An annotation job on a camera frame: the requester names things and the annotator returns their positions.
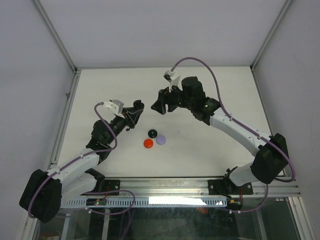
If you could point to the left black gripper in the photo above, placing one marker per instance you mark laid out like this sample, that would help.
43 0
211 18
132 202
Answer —
131 115

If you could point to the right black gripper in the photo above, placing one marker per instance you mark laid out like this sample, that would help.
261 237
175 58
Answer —
165 95

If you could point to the black charging case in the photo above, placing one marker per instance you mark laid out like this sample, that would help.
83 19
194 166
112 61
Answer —
152 133
138 105

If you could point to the red charging case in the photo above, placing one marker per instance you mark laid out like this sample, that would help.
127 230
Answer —
148 143

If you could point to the purple charging case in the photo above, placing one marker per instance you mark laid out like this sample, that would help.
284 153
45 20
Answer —
161 139

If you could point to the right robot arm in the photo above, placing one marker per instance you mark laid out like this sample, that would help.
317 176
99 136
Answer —
270 151

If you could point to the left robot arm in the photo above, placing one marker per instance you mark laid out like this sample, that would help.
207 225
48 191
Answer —
47 190

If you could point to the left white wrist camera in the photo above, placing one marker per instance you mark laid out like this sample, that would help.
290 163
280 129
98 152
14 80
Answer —
115 106

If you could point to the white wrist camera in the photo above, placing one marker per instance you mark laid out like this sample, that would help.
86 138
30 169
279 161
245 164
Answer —
115 106
173 78

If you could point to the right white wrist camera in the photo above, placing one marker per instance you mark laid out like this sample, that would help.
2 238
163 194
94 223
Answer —
173 78

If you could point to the aluminium mounting rail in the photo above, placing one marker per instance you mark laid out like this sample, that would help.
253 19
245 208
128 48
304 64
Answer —
186 186

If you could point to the slotted cable duct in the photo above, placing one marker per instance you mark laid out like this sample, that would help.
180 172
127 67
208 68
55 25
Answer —
145 202

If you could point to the right aluminium frame post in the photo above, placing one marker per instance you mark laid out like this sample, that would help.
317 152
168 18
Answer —
271 33

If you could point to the aluminium frame post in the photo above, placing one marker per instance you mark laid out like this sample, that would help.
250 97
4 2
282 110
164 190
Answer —
54 34
271 33

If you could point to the left aluminium frame post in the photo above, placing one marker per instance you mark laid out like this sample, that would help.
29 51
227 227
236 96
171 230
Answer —
54 34

